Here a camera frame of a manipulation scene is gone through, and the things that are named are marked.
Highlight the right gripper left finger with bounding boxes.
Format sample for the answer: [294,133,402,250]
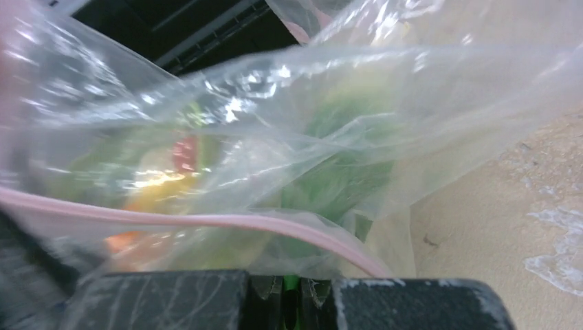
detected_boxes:
[59,270,283,329]

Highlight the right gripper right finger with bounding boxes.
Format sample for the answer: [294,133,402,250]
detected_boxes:
[302,278,515,330]

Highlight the toy bok choy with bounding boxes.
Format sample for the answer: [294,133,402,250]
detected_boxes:
[279,85,395,242]

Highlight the black toolbox red handle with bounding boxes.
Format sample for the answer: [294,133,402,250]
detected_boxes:
[72,0,298,76]

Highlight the clear zip top bag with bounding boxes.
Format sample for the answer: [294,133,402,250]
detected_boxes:
[1,1,582,278]

